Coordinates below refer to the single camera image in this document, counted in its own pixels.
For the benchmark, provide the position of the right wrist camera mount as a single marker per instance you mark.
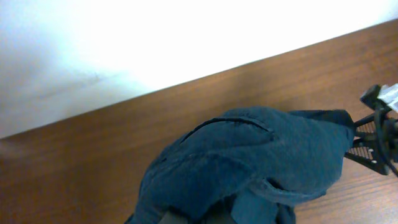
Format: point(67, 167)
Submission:
point(384, 97)

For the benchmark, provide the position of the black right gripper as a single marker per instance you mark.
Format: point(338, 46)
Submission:
point(380, 155)

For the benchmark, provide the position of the navy blue shorts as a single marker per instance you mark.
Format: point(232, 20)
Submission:
point(257, 163)

